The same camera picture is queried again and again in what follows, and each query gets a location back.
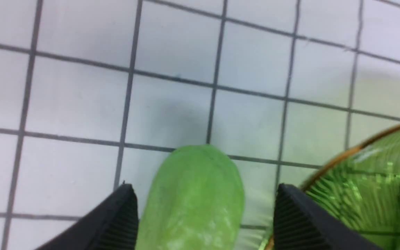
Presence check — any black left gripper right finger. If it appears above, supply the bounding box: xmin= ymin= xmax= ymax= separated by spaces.
xmin=273 ymin=184 xmax=379 ymax=250

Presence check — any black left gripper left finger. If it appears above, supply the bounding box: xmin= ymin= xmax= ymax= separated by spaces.
xmin=38 ymin=183 xmax=139 ymax=250

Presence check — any blunt green cucumber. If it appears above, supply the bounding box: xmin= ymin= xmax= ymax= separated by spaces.
xmin=135 ymin=144 xmax=245 ymax=250

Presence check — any green glass plate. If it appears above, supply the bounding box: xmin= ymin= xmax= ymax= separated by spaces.
xmin=259 ymin=125 xmax=400 ymax=250

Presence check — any white grid tablecloth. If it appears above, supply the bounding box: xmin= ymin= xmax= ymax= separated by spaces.
xmin=0 ymin=0 xmax=400 ymax=250

